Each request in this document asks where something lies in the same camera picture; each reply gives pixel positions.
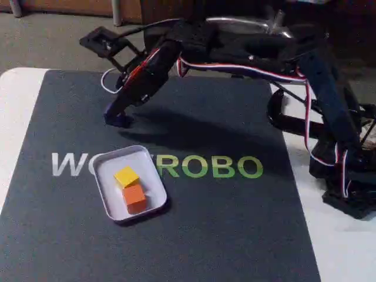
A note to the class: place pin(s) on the black mat with logo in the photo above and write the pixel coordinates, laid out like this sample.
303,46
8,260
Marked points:
176,235

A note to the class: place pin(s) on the black table clamp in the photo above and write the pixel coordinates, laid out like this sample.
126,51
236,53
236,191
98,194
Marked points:
279,117

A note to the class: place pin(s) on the yellow wooden block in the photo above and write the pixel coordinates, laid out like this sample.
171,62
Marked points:
126,177

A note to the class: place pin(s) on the blue wooden block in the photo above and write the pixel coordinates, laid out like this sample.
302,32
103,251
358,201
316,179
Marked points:
119,122

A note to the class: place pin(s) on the chrome office chair base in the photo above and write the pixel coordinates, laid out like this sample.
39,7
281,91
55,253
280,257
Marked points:
252,25

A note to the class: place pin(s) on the white rectangular tray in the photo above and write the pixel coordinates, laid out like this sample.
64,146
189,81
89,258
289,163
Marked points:
158,194

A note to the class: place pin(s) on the grey metal furniture leg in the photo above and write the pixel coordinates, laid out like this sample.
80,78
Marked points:
116,11
15,7

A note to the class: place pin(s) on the orange wooden block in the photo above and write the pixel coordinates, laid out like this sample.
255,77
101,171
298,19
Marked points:
134,198

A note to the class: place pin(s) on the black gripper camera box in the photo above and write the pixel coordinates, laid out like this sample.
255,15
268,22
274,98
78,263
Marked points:
98,41

